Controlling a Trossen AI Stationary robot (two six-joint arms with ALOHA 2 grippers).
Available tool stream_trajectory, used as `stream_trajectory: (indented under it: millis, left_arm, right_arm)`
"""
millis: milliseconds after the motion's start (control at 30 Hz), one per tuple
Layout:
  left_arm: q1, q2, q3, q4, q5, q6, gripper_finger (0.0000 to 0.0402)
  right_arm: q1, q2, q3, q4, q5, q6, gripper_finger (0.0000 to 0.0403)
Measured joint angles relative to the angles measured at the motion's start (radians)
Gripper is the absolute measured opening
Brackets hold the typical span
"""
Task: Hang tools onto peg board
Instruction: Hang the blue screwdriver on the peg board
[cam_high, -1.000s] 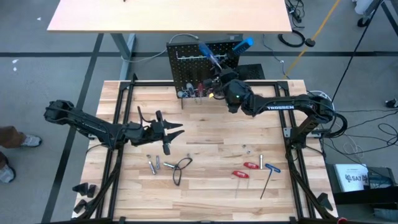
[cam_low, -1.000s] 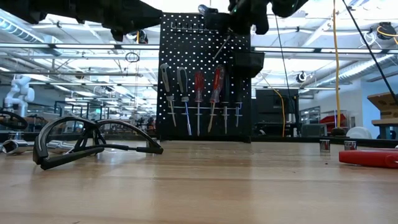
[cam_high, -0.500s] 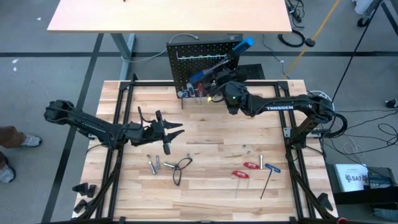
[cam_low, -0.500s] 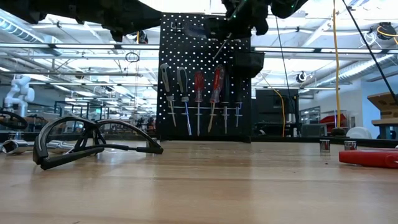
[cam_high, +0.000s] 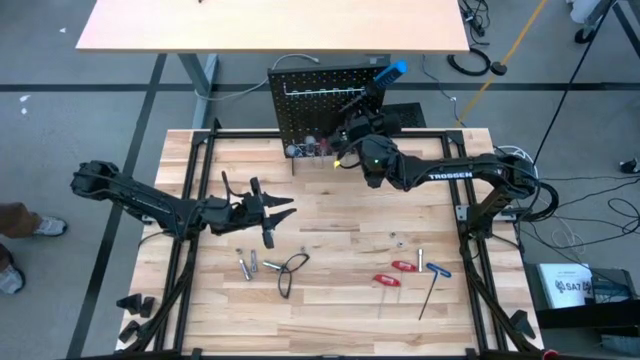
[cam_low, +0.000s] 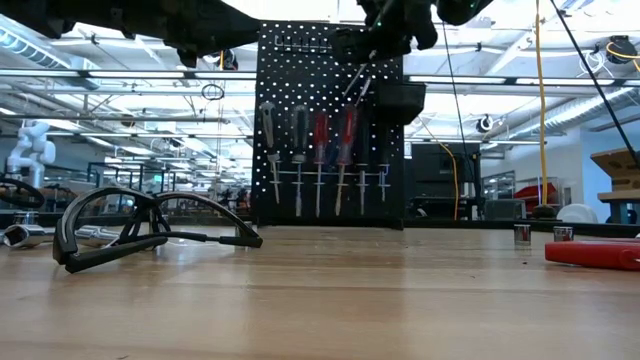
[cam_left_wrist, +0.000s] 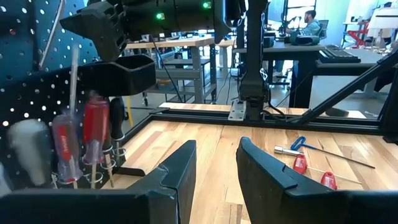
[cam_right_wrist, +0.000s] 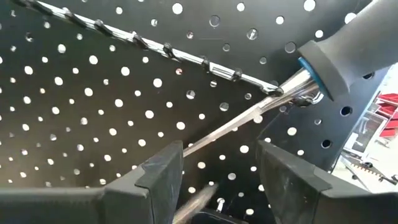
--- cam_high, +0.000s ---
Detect blue T-handle hex key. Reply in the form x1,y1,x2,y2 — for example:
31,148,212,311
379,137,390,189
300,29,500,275
417,262,453,322

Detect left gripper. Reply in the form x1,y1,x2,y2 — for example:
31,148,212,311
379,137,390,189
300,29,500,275
208,177,299,250

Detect person's shoe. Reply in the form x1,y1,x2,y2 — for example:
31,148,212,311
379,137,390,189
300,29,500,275
0,264,27,296
32,215,69,238

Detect silver hook rail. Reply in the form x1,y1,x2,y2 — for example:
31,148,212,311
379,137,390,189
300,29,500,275
282,82,366,98

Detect grey floor cable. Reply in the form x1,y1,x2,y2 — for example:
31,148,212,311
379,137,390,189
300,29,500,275
194,53,321,103

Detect black perforated floor plate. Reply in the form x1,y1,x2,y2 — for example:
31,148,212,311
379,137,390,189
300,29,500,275
394,102,428,130

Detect light wood desk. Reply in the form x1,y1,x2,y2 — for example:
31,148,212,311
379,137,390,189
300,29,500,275
74,0,471,130

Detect black coiled cable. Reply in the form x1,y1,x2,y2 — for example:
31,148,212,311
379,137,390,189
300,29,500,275
446,47,493,78

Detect yellow hanging cord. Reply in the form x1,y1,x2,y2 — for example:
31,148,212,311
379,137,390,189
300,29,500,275
455,0,551,127

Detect black blue handled screwdriver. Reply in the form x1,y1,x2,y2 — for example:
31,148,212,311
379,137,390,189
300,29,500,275
342,59,409,114

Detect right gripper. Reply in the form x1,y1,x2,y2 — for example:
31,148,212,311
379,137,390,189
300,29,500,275
329,94,404,189

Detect white cable bundle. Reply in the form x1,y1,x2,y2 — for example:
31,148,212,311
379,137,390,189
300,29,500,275
493,144,535,164

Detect white printed booklet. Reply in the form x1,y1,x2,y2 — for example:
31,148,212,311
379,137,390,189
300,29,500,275
537,262,595,310

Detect black cable bundle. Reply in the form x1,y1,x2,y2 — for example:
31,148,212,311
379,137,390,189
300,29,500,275
458,0,492,47

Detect black aluminium table frame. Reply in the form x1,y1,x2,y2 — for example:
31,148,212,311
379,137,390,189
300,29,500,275
115,118,546,360

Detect black floor cables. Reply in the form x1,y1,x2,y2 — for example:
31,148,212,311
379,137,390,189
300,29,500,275
514,174,640,251

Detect black equipment case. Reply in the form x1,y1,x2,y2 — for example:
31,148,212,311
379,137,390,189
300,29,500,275
523,262,640,331

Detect black metal pegboard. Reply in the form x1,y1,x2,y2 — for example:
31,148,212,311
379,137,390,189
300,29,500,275
267,63,390,175

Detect white round container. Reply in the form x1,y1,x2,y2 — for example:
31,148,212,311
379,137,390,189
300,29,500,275
567,0,614,25

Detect black safety glasses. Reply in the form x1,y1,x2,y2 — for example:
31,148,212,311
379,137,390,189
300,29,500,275
277,252,311,300

